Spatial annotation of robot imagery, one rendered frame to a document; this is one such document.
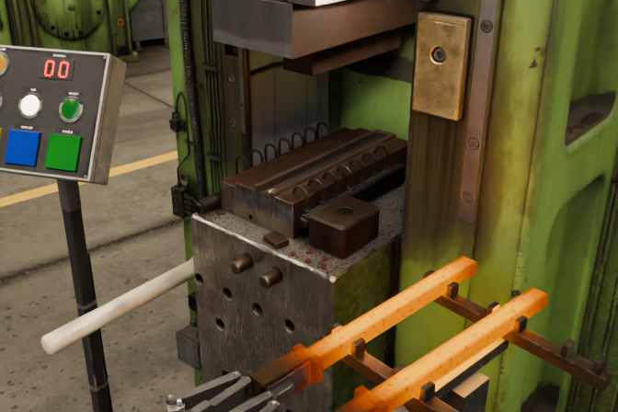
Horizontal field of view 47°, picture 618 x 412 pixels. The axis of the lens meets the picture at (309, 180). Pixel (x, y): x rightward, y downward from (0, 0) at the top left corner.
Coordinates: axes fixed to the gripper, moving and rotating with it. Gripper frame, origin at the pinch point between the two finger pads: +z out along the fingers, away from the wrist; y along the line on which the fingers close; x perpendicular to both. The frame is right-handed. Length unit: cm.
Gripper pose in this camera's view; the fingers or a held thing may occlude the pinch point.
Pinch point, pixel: (282, 379)
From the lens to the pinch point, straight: 94.8
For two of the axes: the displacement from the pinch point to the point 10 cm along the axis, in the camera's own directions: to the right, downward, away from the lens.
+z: 7.2, -2.8, 6.3
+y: 6.9, 3.0, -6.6
